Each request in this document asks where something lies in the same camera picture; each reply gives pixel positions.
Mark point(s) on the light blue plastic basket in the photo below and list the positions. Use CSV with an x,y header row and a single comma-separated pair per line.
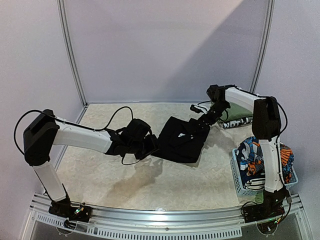
x,y
239,186

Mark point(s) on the blue orange patterned cloth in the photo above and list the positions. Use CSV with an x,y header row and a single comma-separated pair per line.
x,y
249,157

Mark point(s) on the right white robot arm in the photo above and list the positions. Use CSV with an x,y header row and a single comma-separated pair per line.
x,y
266,127

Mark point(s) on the white striped cloth in basket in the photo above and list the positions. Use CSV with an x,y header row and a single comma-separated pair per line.
x,y
252,183

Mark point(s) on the black garment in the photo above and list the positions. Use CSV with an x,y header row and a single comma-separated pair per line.
x,y
181,141

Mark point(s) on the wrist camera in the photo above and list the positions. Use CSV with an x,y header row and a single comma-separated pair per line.
x,y
137,129
216,93

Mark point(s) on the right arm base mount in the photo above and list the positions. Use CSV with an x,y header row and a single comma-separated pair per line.
x,y
255,212

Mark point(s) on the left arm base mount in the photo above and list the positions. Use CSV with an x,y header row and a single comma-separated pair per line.
x,y
64,208

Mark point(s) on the aluminium frame post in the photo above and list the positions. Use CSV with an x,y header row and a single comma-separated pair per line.
x,y
61,5
263,44

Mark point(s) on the aluminium front rail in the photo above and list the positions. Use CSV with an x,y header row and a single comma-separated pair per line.
x,y
125,224

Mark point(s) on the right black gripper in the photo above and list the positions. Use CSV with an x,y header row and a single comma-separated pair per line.
x,y
204,121

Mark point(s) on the left aluminium frame post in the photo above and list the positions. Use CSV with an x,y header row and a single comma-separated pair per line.
x,y
61,5

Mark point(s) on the right aluminium frame post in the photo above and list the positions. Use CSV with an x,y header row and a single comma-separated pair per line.
x,y
263,44

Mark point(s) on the folded black white shirt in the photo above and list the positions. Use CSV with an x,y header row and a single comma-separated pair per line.
x,y
236,123

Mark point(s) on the folded green shirt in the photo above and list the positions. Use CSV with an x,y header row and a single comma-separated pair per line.
x,y
235,112

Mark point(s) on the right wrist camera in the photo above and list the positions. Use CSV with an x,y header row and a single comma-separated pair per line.
x,y
216,93

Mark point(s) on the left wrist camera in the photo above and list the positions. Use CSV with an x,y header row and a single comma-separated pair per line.
x,y
137,129

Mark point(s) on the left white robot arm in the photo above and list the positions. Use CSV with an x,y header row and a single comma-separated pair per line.
x,y
47,130

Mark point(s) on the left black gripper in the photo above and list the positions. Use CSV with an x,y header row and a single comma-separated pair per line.
x,y
152,146

